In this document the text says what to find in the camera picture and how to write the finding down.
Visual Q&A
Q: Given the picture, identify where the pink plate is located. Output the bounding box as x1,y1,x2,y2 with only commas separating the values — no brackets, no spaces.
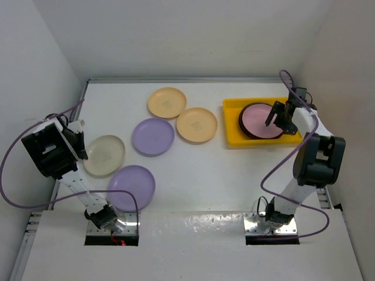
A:
240,104,284,139

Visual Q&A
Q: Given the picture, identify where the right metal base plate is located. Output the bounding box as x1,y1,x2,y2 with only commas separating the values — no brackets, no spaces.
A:
243,211,298,237

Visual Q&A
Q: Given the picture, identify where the steel rimmed plate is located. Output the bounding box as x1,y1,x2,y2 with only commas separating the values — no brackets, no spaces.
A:
238,102,284,140

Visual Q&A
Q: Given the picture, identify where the purple plate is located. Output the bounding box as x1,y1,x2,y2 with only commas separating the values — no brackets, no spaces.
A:
132,118,175,156
108,165,156,212

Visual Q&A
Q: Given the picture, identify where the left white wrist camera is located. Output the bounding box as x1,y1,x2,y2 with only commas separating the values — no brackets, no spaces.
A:
72,119,85,133

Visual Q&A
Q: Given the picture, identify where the metal base plate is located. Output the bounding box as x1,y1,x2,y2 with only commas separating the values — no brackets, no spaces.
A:
243,211,298,237
86,212,140,236

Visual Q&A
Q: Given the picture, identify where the cream white plate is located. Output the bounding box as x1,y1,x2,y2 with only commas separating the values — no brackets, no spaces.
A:
83,135,125,177

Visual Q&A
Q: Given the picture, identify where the aluminium frame rail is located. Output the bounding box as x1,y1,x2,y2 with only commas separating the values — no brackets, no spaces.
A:
22,78,331,280

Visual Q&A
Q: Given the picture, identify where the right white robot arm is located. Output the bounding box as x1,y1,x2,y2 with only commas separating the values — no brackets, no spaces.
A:
264,86,346,228

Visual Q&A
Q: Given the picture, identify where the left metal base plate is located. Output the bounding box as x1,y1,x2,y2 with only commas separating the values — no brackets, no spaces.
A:
86,212,140,236

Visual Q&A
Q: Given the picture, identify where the near orange plate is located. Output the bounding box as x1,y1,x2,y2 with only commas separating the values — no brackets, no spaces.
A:
176,107,218,143

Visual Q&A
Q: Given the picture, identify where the orange plate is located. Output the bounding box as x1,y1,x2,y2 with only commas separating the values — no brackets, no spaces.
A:
176,107,218,143
147,87,187,119

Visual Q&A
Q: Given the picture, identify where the far orange plate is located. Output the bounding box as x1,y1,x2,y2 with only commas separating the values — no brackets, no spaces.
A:
147,87,187,119

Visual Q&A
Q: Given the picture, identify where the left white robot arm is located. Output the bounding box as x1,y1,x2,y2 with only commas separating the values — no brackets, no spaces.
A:
21,117,118,231

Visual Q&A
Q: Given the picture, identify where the yellow plastic bin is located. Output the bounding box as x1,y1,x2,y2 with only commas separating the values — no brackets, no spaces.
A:
223,97,303,149

